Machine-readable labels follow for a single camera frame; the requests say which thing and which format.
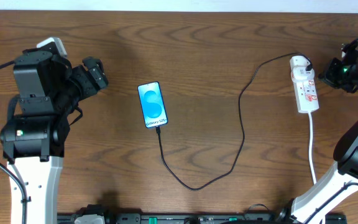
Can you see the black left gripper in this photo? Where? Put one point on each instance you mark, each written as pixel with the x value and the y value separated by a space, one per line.
pixel 89 76

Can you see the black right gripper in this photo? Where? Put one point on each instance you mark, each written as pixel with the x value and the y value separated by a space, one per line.
pixel 334 73

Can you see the blue screen Galaxy smartphone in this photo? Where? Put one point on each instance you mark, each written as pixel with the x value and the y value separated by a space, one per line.
pixel 152 104

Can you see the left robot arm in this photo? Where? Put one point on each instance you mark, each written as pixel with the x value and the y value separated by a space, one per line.
pixel 34 136

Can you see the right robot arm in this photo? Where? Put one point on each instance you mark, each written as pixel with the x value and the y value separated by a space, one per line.
pixel 341 180

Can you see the white USB charger adapter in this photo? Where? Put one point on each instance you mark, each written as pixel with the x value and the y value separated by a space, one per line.
pixel 299 61

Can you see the white power strip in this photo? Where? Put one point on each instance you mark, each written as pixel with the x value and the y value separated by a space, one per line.
pixel 305 90

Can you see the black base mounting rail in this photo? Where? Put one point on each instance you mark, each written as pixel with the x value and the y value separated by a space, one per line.
pixel 99 214

